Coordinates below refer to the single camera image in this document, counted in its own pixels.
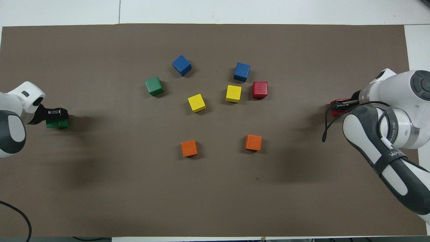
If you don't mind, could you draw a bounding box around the yellow wooden cube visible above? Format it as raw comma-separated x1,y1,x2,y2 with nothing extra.
187,93,206,113
226,85,242,103

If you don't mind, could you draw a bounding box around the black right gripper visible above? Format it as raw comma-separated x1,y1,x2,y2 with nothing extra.
332,90,363,112

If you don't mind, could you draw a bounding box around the brown table mat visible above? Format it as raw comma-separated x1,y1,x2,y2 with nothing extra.
0,24,427,237

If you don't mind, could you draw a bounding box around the black printed velcro strap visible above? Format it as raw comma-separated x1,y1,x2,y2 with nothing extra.
374,148,409,177
383,108,400,145

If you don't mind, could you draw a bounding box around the orange wooden cube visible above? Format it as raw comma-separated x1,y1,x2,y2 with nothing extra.
245,134,262,151
181,140,198,157

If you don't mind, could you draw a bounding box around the red wooden cube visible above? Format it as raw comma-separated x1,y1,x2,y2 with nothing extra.
252,81,268,99
330,98,351,117

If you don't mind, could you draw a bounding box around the green wooden cube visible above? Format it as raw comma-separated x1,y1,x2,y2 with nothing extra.
46,118,69,129
145,77,165,97

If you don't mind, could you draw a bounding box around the blue wooden cube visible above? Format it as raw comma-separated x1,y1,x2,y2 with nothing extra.
172,54,192,77
233,62,251,83

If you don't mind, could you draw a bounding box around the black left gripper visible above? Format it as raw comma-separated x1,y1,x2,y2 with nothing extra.
29,104,69,125

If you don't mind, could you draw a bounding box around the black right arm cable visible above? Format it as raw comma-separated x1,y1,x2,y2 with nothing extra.
322,101,409,158

